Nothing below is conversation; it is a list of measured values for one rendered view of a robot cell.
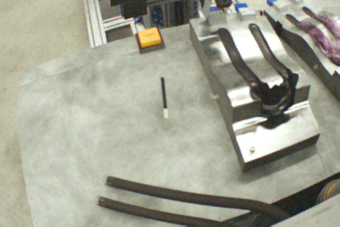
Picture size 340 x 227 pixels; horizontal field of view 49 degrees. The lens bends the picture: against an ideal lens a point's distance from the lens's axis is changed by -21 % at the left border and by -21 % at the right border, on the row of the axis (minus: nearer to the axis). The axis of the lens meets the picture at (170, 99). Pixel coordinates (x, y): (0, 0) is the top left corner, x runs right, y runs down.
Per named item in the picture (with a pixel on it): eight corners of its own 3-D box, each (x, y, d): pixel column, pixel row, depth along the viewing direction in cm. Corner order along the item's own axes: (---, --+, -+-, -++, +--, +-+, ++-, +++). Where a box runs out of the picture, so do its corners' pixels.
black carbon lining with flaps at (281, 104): (214, 33, 135) (213, 12, 127) (258, 26, 137) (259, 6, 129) (255, 125, 115) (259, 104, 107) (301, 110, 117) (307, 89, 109)
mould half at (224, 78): (190, 39, 143) (188, 9, 132) (259, 26, 146) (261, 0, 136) (242, 172, 114) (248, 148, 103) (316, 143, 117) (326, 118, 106)
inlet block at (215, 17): (197, 5, 144) (197, -5, 139) (212, 4, 144) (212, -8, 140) (211, 30, 136) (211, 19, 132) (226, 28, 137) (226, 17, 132)
